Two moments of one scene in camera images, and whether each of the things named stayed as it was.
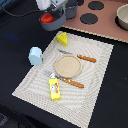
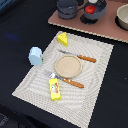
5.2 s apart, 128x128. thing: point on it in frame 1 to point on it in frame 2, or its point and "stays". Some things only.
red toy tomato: [47, 18] to [90, 9]
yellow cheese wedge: [63, 39] stays
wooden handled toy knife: [90, 59] stays
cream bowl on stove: [121, 19] stays
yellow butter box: [54, 89] stays
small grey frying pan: [59, 20] to [100, 9]
